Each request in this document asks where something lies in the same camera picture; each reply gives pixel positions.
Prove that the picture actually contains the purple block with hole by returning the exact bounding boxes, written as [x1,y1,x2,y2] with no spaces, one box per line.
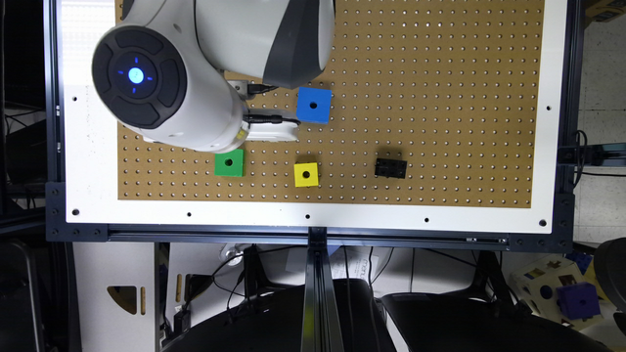
[557,282,601,320]

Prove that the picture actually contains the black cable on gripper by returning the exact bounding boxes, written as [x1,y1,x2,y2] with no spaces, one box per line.
[243,112,301,126]

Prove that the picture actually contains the yellow block with hole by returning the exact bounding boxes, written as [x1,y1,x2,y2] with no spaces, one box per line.
[293,162,319,188]

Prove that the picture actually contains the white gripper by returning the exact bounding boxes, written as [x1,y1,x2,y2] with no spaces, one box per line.
[228,79,299,142]

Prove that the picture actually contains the black office chair left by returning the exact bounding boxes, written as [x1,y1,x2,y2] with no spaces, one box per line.
[163,279,395,352]

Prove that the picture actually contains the green block with hole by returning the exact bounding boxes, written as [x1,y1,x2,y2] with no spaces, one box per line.
[214,149,245,177]

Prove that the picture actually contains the blue block with hole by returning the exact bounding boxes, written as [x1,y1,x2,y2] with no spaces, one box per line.
[296,87,333,124]

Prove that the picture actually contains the brown perforated pegboard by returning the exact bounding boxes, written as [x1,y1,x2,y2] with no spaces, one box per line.
[117,0,546,208]

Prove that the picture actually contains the black small block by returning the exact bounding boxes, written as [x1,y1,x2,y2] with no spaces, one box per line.
[375,158,407,179]

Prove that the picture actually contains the beige shape sorter box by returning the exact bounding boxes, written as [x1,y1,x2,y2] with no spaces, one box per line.
[510,254,604,330]

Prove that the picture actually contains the black office chair right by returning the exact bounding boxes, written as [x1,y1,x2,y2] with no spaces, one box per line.
[381,292,609,352]

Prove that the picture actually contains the black office chair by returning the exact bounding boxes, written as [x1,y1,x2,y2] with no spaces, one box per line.
[381,292,609,352]
[163,279,395,352]

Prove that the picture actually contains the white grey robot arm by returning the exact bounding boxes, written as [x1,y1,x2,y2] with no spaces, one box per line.
[92,0,335,154]

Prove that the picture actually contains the white cabinet panel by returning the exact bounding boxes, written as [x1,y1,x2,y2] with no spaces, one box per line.
[73,242,158,352]

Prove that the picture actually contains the black aluminium frame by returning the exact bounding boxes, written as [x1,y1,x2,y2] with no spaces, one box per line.
[43,1,582,351]

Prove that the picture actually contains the white table frame plate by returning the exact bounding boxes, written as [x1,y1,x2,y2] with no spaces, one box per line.
[58,0,569,234]

